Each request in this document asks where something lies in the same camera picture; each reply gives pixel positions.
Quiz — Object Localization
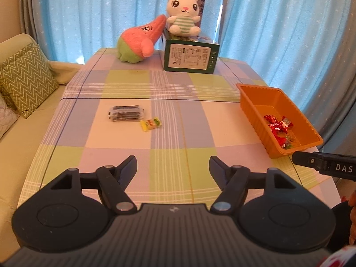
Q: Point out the light green sofa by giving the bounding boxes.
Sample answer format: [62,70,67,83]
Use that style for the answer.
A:
[0,33,84,253]

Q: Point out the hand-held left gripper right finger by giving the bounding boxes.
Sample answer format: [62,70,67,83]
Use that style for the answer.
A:
[208,156,299,215]

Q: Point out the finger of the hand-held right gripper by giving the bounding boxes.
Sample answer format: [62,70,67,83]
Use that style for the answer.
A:
[292,151,323,170]

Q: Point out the green zigzag cushion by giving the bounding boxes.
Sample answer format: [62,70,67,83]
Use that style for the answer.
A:
[0,44,60,119]

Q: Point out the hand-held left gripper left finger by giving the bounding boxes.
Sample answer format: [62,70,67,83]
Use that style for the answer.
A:
[50,155,139,215]

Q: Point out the orange plastic tray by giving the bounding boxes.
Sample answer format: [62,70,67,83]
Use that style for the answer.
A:
[236,83,324,159]

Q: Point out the grey curtain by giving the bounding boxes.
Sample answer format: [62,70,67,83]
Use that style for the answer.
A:
[18,0,42,45]

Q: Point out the green white carton box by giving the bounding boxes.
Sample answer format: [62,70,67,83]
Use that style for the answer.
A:
[162,28,220,74]

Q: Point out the blue star curtain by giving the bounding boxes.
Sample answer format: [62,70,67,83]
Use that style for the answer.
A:
[30,0,227,64]
[220,0,356,156]

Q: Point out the yellow green candy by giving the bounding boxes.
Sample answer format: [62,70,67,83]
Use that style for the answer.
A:
[139,117,162,131]

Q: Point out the white patterned pillow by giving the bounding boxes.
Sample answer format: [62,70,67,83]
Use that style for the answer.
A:
[0,92,20,140]

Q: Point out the plaid tablecloth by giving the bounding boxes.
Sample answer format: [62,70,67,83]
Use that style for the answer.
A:
[18,47,341,209]

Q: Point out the red white printed clothing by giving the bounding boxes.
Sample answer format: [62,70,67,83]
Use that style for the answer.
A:
[320,246,356,267]

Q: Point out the white bunny plush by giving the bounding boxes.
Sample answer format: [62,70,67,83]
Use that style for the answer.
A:
[165,0,202,36]

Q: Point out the dark clear-wrapped biscuit packet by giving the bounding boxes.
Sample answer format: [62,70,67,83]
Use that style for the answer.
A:
[108,105,144,122]

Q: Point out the pink green starfish plush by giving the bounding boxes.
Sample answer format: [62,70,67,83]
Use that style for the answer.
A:
[117,15,167,63]

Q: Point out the red yellow candy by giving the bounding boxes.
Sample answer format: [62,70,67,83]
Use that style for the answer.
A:
[279,116,295,130]

